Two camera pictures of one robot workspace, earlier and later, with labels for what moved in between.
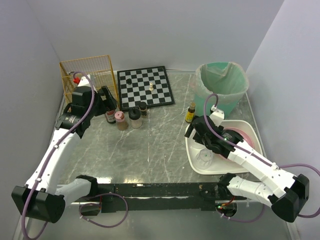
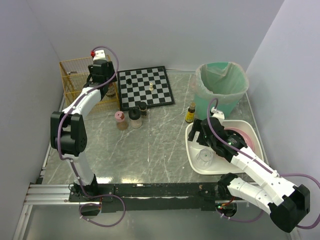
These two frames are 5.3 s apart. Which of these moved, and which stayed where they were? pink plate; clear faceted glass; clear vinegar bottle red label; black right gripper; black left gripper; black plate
Moved: black left gripper; clear vinegar bottle red label
Stayed: clear faceted glass; pink plate; black right gripper; black plate
